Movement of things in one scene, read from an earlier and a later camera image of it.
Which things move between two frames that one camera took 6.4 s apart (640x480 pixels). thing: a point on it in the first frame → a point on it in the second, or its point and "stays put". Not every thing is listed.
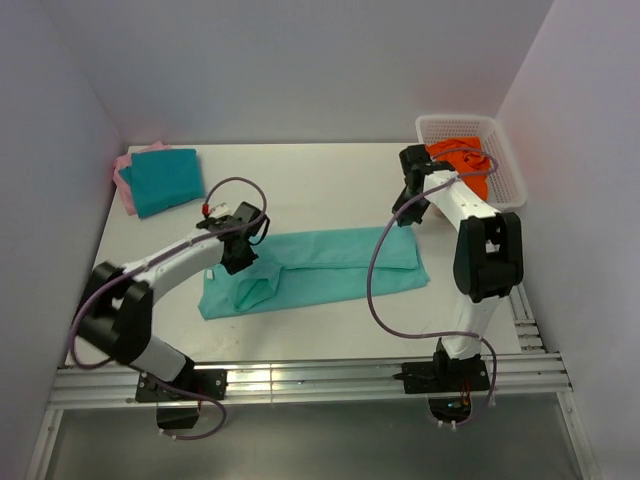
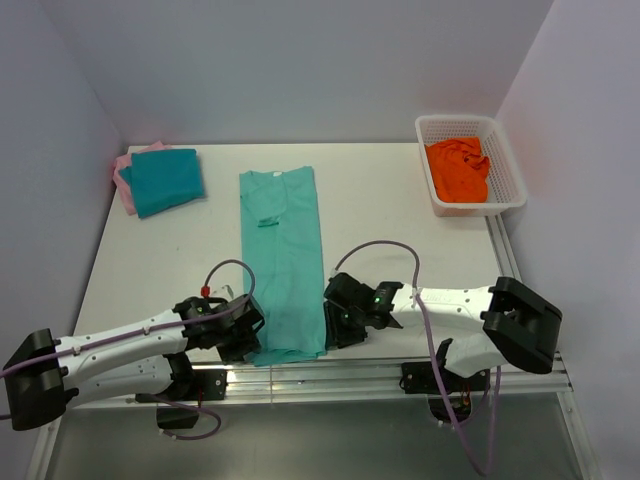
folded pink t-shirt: (125, 161) stays put
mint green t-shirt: (317, 266) → (282, 260)
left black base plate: (209, 382) stays put
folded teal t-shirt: (162, 180) stays put
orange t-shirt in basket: (467, 157) stays put
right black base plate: (460, 376) stays put
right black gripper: (412, 216) → (336, 334)
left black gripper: (233, 267) → (248, 342)
